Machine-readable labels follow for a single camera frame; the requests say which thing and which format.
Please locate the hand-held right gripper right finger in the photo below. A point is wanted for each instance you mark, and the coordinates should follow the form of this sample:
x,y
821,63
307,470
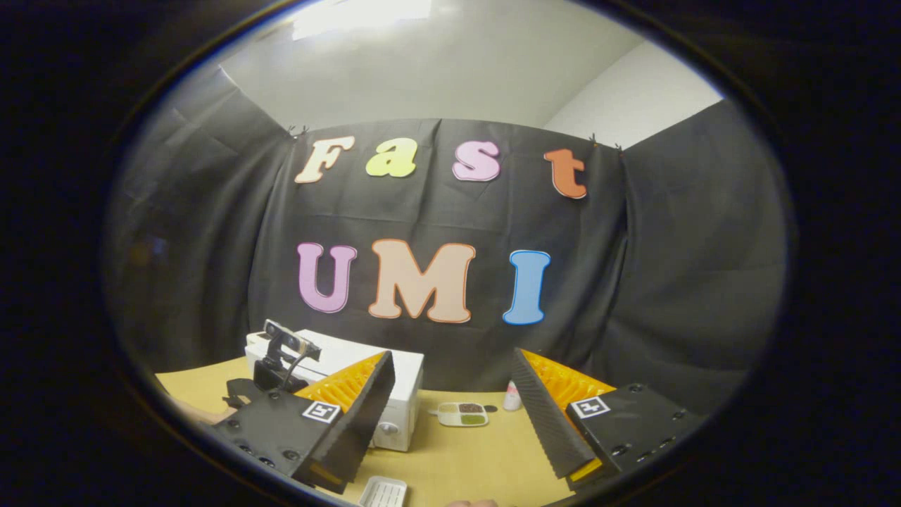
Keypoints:
x,y
545,422

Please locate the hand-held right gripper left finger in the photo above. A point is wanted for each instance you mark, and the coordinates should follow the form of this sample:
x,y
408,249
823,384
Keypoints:
x,y
352,429

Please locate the white microwave oven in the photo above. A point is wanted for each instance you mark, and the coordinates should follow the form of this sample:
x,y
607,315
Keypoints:
x,y
405,394

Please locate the clear bottle with pink label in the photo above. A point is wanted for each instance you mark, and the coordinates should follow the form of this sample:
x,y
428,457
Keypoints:
x,y
512,398

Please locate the white plastic tray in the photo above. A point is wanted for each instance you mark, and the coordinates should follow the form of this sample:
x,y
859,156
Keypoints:
x,y
383,493

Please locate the white divided condiment dish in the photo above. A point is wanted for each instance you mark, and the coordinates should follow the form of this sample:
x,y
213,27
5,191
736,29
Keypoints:
x,y
461,414

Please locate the black backdrop cloth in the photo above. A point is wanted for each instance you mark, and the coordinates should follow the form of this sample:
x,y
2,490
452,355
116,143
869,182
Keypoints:
x,y
669,282

